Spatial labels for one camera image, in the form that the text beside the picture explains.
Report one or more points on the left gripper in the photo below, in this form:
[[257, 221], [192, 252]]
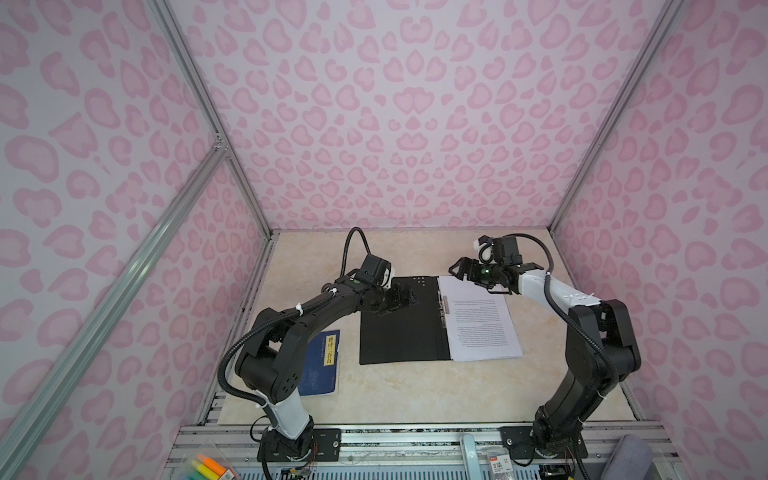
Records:
[[397, 301]]

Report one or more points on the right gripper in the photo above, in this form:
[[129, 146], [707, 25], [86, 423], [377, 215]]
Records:
[[473, 275]]

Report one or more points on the orange and black folder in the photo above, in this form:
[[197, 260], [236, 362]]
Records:
[[414, 334]]

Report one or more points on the printed paper sheet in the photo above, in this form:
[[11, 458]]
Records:
[[478, 324]]

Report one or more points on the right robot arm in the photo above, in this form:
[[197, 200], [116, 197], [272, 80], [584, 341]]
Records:
[[601, 349]]

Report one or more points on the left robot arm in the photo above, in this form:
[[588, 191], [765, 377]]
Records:
[[266, 364]]

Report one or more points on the blue book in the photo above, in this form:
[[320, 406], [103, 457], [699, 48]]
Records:
[[320, 373]]

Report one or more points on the small red label bag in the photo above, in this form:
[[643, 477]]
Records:
[[500, 463]]

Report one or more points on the grey cloth roll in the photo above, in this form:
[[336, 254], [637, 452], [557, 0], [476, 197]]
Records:
[[631, 459]]

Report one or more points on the highlighter marker pack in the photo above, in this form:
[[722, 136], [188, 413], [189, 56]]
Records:
[[208, 465]]

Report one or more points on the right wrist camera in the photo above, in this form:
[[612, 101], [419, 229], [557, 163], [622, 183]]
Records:
[[501, 250]]

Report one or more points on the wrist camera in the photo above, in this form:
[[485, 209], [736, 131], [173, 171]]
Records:
[[501, 250], [375, 271]]

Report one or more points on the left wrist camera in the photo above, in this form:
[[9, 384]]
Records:
[[375, 271]]

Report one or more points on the light blue handle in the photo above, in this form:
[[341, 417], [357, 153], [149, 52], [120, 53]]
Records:
[[470, 457]]

